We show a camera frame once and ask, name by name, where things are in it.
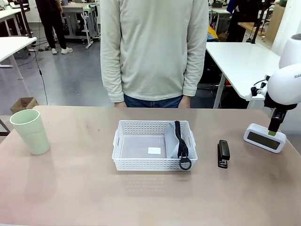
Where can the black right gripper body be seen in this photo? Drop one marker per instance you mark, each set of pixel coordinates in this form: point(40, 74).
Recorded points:
point(279, 107)

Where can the white digital clock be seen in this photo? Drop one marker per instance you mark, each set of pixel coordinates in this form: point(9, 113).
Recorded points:
point(261, 139)

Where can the black stapler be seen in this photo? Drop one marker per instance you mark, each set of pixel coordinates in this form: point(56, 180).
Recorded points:
point(224, 151)

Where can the person's right forearm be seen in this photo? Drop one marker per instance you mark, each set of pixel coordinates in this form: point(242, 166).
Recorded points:
point(111, 80)

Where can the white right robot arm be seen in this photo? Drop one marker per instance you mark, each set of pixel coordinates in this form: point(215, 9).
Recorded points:
point(284, 87)

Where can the person's left forearm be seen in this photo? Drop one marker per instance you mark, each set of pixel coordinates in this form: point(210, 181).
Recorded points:
point(192, 75)

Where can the white perforated plastic basket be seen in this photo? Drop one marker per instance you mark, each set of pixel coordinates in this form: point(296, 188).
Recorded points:
point(138, 162)

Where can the person's left hand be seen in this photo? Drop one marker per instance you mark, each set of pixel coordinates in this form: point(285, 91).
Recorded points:
point(186, 101)

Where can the person's right hand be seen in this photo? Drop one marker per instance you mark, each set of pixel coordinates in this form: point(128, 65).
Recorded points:
point(119, 104)

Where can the large white desk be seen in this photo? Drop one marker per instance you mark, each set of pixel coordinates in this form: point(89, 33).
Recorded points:
point(240, 63)

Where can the black chair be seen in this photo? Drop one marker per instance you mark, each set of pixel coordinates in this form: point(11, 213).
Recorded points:
point(211, 80)

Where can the black stand pole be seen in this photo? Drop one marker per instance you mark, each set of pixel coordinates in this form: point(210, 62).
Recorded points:
point(24, 18)
point(257, 26)

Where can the wooden background table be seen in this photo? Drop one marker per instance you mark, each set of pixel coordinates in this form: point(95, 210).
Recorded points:
point(249, 25)

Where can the bystander in dark clothes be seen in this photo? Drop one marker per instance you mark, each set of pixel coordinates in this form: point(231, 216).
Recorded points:
point(240, 21)

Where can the yellow object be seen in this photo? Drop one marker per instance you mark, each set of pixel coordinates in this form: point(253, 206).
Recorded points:
point(211, 31)

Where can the white paper label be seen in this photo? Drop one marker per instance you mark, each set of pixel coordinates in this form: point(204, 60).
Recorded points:
point(154, 150)

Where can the person in cream sweater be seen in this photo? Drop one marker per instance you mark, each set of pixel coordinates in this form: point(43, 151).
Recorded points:
point(152, 47)

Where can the white background workbench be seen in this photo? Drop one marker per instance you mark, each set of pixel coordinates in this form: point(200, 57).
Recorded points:
point(80, 9)

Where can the bystander in black, white shoes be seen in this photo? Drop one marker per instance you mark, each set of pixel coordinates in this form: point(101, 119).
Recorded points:
point(53, 21)

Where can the pale green plastic cup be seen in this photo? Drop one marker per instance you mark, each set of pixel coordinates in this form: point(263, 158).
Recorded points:
point(30, 136)

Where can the brown cardboard box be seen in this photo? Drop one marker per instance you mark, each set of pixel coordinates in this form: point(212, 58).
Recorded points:
point(23, 104)

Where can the white side table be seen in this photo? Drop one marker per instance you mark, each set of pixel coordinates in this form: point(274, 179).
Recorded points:
point(14, 46)

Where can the white background desk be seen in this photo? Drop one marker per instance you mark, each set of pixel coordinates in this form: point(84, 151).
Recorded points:
point(11, 14)

